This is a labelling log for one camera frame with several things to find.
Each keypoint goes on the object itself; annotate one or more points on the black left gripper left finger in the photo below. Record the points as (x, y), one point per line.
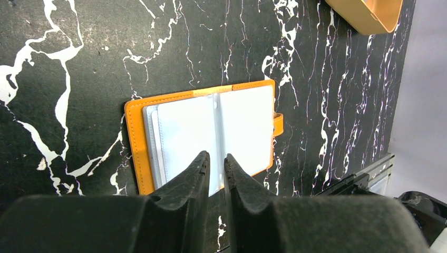
(171, 219)

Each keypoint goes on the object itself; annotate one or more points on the orange oval tray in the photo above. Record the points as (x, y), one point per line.
(369, 17)

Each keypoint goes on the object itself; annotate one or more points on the orange leather card holder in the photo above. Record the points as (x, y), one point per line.
(166, 132)

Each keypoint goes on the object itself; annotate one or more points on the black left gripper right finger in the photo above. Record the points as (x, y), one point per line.
(260, 221)

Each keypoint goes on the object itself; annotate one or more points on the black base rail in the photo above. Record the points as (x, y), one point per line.
(373, 179)

